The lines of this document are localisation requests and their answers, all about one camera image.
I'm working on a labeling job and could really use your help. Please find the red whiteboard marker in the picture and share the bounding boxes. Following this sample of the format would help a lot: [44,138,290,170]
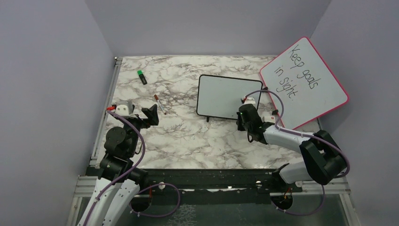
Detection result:
[154,94,167,115]

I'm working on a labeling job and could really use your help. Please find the black framed small whiteboard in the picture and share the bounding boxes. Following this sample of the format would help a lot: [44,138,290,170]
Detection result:
[196,74,263,120]

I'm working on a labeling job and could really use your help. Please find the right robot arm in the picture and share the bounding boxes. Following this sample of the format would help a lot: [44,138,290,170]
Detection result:
[237,104,350,192]

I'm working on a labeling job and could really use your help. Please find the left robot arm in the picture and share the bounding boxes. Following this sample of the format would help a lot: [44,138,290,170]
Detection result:
[78,101,159,226]

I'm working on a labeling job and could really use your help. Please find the white whiteboard eraser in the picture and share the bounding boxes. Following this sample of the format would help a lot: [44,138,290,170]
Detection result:
[261,114,276,124]

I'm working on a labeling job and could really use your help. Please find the pink framed written whiteboard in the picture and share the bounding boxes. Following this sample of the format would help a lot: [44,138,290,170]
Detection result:
[260,37,349,129]

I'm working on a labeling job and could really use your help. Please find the green highlighter pen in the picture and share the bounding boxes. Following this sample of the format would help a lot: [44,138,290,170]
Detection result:
[137,70,148,85]

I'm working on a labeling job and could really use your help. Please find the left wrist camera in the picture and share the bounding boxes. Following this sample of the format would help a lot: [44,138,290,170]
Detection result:
[114,100,134,116]

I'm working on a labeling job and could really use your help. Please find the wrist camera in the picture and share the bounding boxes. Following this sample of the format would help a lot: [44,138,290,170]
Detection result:
[241,97,256,105]
[114,100,134,116]

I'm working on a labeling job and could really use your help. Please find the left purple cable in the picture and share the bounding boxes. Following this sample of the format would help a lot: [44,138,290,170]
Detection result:
[82,107,182,226]

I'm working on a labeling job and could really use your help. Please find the aluminium frame rail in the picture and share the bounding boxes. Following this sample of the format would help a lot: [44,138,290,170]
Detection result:
[66,56,123,226]

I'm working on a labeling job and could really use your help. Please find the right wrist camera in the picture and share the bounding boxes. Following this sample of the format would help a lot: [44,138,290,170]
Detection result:
[241,97,256,105]

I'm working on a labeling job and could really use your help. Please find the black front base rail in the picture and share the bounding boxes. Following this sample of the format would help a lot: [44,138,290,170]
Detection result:
[86,167,333,207]

